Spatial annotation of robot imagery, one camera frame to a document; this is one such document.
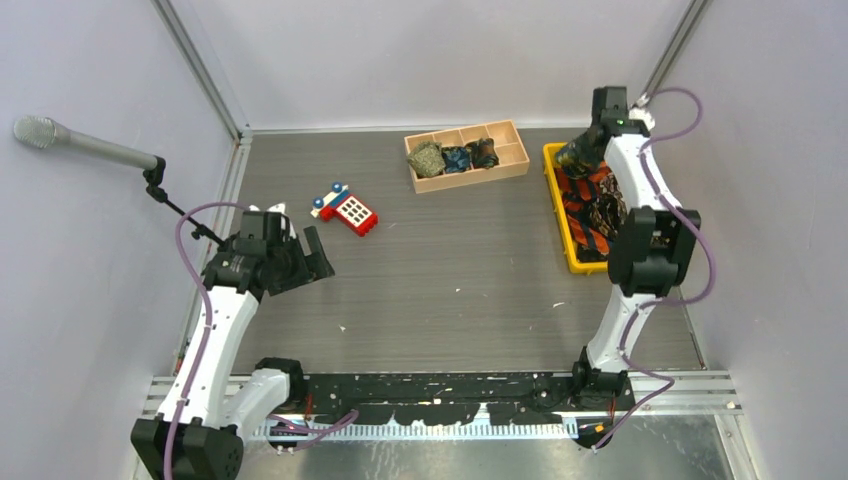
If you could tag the olive green rolled tie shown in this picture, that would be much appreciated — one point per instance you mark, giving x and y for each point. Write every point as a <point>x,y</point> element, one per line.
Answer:
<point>426,159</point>

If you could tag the blue yellow floral tie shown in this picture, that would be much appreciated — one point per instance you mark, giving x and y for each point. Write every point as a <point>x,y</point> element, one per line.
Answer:
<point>582,156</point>

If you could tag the wooden divided tray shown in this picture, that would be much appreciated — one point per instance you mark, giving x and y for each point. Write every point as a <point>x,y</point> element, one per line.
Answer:
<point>514,160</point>

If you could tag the black microphone stand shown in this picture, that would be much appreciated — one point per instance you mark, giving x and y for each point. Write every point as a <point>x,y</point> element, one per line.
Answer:
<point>154,177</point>

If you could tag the red white toy brick block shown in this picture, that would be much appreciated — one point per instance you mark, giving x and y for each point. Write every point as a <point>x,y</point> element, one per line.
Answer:
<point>342,204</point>

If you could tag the dark brown rolled tie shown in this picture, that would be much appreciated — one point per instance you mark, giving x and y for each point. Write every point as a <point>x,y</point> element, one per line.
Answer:
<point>482,153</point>

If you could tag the orange navy striped tie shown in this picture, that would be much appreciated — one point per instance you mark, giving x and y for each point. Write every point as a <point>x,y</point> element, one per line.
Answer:
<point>576,197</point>

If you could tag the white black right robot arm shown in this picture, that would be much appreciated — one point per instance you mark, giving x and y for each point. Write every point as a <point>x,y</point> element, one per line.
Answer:
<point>651,237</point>

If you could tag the silver microphone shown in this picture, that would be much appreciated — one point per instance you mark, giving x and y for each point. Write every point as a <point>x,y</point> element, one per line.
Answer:
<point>46,133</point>

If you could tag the blue rolled tie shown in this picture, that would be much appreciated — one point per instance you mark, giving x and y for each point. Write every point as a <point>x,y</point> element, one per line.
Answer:
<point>457,159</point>

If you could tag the black floral patterned tie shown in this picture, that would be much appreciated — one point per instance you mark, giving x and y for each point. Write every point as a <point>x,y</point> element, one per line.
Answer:
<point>608,210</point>

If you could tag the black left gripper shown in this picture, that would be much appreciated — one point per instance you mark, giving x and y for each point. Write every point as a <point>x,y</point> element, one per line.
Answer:
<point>316,267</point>

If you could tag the yellow plastic bin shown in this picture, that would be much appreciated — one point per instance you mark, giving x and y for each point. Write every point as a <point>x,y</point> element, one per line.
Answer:
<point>568,244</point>

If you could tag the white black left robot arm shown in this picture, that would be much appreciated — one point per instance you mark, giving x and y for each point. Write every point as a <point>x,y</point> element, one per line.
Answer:
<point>198,431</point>

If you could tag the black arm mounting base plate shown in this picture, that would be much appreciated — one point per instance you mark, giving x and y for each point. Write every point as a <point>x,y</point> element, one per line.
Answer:
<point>447,406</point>

